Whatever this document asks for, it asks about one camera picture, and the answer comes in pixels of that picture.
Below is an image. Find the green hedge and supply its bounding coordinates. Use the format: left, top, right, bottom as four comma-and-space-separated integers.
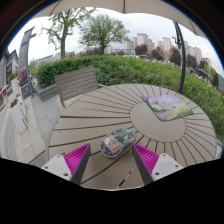
33, 54, 224, 141

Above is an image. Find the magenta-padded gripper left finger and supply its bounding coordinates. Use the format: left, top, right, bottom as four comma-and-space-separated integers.
41, 143, 92, 186

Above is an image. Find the tall dark sign pillar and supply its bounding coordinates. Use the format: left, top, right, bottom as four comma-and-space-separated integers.
17, 26, 37, 99

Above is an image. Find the group of apartment buildings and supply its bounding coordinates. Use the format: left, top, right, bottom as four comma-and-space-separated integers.
123, 32, 214, 69

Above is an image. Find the grey slatted chair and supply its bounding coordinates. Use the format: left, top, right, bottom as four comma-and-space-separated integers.
54, 66, 106, 108

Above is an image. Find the round leafy tree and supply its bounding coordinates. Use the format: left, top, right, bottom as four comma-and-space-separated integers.
78, 13, 131, 55

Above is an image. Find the floral print mouse pad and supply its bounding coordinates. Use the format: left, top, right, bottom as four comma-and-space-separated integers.
141, 94, 194, 122

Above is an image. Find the beige patio umbrella canopy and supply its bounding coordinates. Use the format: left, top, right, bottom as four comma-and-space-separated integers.
33, 0, 208, 39

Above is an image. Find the dark curved umbrella pole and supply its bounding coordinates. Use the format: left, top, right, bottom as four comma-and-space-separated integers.
172, 21, 187, 95

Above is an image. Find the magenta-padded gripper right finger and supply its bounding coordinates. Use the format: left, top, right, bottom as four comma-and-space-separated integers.
131, 143, 184, 186

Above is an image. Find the thin sparse tree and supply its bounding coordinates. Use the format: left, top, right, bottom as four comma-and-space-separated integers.
41, 7, 96, 60

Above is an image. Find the white planter box with flowers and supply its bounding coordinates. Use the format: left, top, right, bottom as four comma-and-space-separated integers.
9, 96, 29, 135

